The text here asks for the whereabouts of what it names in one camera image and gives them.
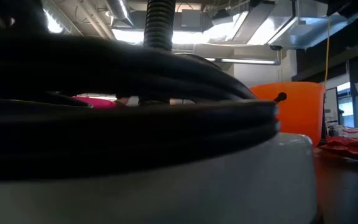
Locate silver rectangular ventilation duct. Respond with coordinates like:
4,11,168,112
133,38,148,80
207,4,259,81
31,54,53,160
231,0,358,50

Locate red Skittles candy pack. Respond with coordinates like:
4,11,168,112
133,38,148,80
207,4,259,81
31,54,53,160
320,136,358,162

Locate round silver air duct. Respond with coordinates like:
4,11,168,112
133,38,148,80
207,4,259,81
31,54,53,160
106,0,135,27

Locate fluorescent tube light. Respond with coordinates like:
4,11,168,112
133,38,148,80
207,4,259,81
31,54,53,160
202,57,281,65

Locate white red-striped bag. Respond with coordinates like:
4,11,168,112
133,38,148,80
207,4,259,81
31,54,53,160
334,124,358,140

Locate grey ceiling box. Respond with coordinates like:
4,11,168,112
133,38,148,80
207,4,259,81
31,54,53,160
180,8,205,32

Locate yellow hanging cable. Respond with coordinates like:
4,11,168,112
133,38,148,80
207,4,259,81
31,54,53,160
324,20,331,85

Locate orange pumpkin bucket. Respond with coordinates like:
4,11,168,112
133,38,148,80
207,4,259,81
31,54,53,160
249,82,326,147

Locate framed white board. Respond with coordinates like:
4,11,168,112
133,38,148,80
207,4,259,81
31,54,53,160
324,86,340,125

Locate black lamp power cable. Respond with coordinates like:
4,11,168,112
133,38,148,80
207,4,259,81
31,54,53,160
0,30,281,182

